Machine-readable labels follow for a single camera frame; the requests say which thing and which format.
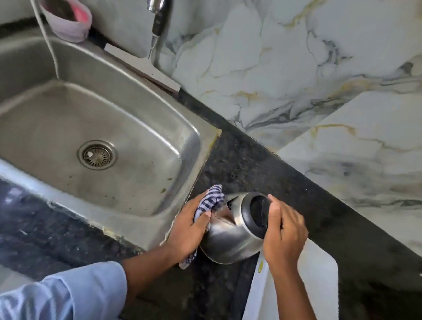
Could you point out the person's left hand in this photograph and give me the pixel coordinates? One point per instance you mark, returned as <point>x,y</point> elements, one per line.
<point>184,235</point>

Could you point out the person's right hand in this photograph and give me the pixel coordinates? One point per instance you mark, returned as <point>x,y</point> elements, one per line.
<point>286,242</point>

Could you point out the person's left thumb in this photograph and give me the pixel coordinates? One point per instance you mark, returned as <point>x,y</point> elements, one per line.
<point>201,225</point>

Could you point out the person's right thumb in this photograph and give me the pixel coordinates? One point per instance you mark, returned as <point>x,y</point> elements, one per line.
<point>273,217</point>

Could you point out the blue white checked cloth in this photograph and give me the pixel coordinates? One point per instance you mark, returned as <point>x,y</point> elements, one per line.
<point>213,199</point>

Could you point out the stainless steel electric kettle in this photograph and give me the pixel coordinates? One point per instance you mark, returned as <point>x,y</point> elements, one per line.
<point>231,241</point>

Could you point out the person's left forearm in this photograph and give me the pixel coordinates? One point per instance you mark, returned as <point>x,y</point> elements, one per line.
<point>146,270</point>

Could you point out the person's right forearm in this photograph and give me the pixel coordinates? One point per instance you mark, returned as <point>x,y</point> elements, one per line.
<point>296,305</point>

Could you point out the white plastic tray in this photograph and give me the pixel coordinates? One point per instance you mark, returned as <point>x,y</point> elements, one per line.
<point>318,281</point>

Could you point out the metal sink drain strainer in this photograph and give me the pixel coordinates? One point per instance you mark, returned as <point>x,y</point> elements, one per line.
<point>97,154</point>

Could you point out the light blue shirt sleeve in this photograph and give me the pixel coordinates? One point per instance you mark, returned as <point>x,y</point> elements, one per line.
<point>55,295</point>

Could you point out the white tile strip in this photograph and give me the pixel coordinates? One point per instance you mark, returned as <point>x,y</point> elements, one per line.
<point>141,67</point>

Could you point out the stainless steel sink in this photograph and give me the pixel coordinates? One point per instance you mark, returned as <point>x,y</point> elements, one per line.
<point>52,122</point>

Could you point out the black faucet nozzle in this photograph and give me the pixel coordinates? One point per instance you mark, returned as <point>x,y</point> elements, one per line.
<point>162,13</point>

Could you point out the pink white scrubber holder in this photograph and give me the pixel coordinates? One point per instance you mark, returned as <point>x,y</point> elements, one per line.
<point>73,28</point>

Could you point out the dark scrubber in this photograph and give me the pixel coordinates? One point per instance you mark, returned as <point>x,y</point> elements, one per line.
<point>58,5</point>

